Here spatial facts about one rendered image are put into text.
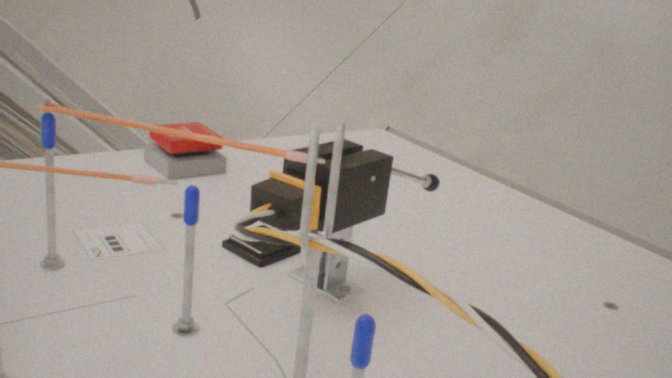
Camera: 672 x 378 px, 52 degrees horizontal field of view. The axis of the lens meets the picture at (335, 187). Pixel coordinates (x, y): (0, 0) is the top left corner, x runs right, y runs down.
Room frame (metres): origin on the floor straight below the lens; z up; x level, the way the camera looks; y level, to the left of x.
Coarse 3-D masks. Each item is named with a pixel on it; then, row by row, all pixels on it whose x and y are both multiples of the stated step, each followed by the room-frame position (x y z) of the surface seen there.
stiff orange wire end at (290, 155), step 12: (48, 108) 0.39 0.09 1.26; (60, 108) 0.39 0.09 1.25; (96, 120) 0.38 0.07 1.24; (108, 120) 0.37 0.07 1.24; (120, 120) 0.37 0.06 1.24; (168, 132) 0.35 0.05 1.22; (180, 132) 0.34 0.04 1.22; (192, 132) 0.34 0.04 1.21; (216, 144) 0.33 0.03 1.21; (228, 144) 0.32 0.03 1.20; (240, 144) 0.32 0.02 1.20; (252, 144) 0.32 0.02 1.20; (288, 156) 0.30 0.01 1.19; (300, 156) 0.29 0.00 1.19
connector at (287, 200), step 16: (304, 176) 0.32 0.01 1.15; (256, 192) 0.31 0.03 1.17; (272, 192) 0.30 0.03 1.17; (288, 192) 0.30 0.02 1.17; (320, 192) 0.30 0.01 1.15; (272, 208) 0.30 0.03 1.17; (288, 208) 0.29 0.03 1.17; (320, 208) 0.30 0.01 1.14; (272, 224) 0.30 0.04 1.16; (288, 224) 0.29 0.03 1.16
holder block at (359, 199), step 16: (320, 144) 0.35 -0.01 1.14; (352, 144) 0.35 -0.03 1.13; (288, 160) 0.33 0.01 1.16; (352, 160) 0.32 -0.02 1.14; (368, 160) 0.31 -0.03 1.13; (384, 160) 0.32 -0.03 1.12; (320, 176) 0.31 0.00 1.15; (352, 176) 0.31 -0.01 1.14; (368, 176) 0.31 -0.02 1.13; (384, 176) 0.32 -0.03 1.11; (352, 192) 0.30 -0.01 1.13; (368, 192) 0.31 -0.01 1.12; (384, 192) 0.32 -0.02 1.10; (336, 208) 0.30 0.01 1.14; (352, 208) 0.30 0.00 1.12; (368, 208) 0.31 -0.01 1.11; (384, 208) 0.31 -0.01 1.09; (320, 224) 0.30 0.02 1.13; (336, 224) 0.30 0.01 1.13; (352, 224) 0.30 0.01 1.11
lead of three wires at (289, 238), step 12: (252, 216) 0.29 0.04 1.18; (264, 216) 0.30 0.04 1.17; (240, 228) 0.26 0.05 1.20; (252, 228) 0.26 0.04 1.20; (264, 228) 0.25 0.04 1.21; (252, 240) 0.25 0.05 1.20; (264, 240) 0.24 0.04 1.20; (276, 240) 0.24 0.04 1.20; (288, 240) 0.23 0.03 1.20; (312, 240) 0.22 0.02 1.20
